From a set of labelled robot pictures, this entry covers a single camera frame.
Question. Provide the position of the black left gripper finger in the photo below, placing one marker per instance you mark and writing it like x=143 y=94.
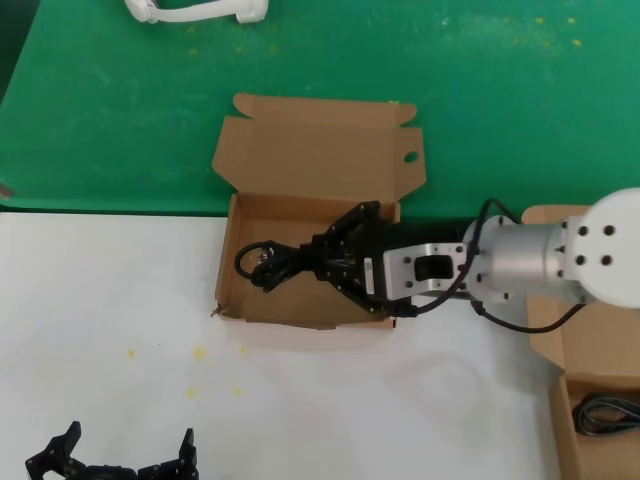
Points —
x=55 y=447
x=187 y=460

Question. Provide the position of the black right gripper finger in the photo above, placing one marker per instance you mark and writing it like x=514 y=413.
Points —
x=350 y=285
x=340 y=235

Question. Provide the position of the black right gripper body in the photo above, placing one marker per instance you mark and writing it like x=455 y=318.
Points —
x=390 y=235

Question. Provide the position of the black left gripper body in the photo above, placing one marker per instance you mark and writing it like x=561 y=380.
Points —
x=105 y=474

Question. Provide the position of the plain brown cardboard box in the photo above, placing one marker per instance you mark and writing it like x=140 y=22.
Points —
x=600 y=345

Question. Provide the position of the cardboard box with round hole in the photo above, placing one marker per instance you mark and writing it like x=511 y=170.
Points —
x=300 y=150

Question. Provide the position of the green table cloth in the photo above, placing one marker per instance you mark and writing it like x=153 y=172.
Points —
x=500 y=125

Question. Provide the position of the white VR headset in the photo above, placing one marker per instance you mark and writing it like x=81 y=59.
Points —
x=145 y=10

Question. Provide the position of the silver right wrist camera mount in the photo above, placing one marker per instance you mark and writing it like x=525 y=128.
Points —
x=400 y=270

